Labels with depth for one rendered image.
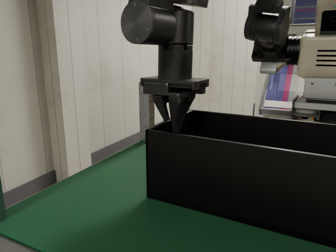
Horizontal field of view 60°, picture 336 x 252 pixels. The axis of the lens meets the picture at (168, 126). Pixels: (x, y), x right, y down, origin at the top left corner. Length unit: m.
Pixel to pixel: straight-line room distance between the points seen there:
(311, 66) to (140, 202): 0.67
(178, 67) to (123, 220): 0.24
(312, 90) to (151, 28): 0.63
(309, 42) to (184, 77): 0.54
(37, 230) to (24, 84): 2.17
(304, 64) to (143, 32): 0.63
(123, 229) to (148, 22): 0.27
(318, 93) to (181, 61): 0.55
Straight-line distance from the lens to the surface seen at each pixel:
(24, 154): 2.62
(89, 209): 0.46
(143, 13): 0.41
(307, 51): 0.95
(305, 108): 0.86
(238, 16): 5.10
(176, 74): 0.47
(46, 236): 0.42
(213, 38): 5.19
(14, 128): 2.53
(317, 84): 0.94
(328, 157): 0.37
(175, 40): 0.47
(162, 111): 0.49
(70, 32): 2.65
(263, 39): 0.87
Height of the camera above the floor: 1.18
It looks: 15 degrees down
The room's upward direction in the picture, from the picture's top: straight up
